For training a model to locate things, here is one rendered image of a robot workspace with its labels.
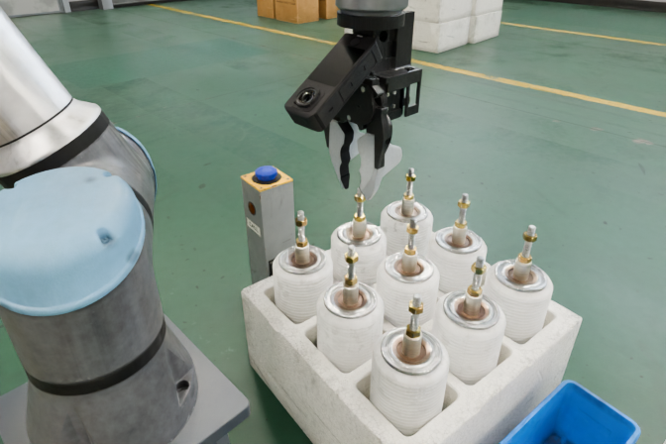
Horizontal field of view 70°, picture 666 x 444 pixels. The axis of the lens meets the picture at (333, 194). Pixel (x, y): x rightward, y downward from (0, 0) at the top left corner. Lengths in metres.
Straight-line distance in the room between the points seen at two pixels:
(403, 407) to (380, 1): 0.46
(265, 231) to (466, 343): 0.40
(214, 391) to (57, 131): 0.29
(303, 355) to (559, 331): 0.39
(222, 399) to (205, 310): 0.56
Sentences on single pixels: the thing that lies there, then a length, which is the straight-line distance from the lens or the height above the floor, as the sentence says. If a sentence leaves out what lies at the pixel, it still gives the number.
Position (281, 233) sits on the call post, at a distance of 0.91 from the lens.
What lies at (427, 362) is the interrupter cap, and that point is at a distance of 0.62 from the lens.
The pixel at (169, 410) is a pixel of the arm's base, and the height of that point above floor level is 0.33.
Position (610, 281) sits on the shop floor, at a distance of 1.28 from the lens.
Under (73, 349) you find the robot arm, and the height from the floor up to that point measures 0.43.
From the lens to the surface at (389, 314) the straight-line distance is 0.77.
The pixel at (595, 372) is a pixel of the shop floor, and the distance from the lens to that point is 1.05.
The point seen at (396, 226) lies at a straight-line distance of 0.86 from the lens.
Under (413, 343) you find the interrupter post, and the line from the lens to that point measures 0.61.
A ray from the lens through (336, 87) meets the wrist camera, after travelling 0.48.
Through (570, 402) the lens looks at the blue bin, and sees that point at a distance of 0.87.
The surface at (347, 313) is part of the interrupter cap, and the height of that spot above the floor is 0.25.
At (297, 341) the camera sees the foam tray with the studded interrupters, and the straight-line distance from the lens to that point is 0.74.
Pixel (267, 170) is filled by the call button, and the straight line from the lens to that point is 0.87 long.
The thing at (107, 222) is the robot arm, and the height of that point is 0.52.
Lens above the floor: 0.71
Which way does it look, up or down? 29 degrees down
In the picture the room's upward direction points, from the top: straight up
